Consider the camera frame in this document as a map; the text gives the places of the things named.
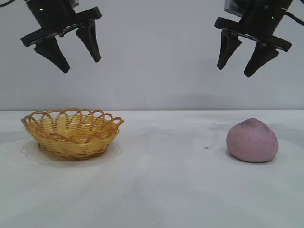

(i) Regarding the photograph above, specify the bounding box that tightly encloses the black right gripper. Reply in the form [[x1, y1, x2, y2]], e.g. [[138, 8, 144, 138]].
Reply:
[[213, 0, 293, 78]]

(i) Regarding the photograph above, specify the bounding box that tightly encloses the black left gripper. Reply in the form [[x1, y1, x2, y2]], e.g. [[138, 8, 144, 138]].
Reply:
[[20, 0, 102, 74]]

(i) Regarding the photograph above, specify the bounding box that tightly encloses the yellow woven wicker basket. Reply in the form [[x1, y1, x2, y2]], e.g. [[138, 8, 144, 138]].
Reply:
[[20, 108, 124, 162]]

